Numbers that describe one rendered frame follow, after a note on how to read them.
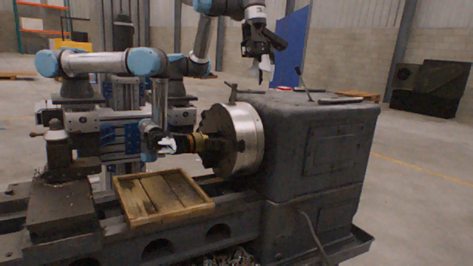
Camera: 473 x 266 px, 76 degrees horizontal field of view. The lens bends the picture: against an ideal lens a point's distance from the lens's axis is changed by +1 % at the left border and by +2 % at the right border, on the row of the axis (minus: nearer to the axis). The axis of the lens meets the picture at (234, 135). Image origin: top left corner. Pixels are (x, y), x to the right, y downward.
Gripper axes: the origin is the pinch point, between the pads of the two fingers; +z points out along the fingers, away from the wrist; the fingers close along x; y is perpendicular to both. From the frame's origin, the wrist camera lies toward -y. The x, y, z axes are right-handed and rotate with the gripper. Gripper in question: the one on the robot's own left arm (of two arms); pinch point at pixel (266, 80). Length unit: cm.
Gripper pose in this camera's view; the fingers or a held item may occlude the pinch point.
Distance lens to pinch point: 107.5
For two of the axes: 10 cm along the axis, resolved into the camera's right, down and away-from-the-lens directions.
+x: 4.9, -0.5, -8.7
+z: 0.9, 10.0, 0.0
